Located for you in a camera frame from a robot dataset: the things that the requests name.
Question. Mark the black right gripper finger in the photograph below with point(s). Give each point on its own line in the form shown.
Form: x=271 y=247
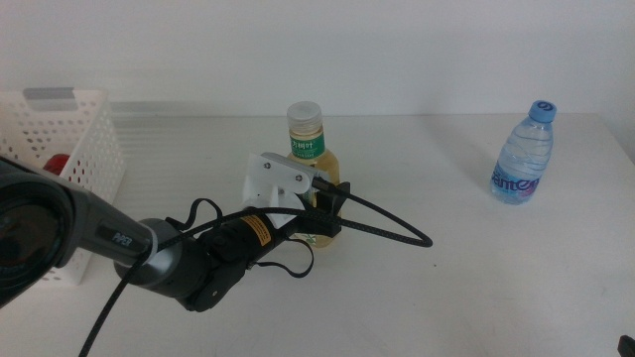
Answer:
x=627 y=348

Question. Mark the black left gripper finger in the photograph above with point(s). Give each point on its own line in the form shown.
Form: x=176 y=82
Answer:
x=333 y=203

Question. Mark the yellow tea bottle white cap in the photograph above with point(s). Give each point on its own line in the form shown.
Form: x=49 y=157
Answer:
x=305 y=129

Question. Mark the clear water bottle blue cap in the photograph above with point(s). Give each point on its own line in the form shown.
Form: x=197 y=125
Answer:
x=522 y=163

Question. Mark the red cola can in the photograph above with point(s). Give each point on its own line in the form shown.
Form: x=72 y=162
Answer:
x=57 y=163

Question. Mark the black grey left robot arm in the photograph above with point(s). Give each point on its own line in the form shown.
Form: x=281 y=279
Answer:
x=164 y=263

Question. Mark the white perforated plastic basket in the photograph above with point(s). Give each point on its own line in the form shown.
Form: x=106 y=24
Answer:
x=101 y=149

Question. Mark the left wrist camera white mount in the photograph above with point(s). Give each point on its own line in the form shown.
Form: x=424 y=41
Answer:
x=278 y=173

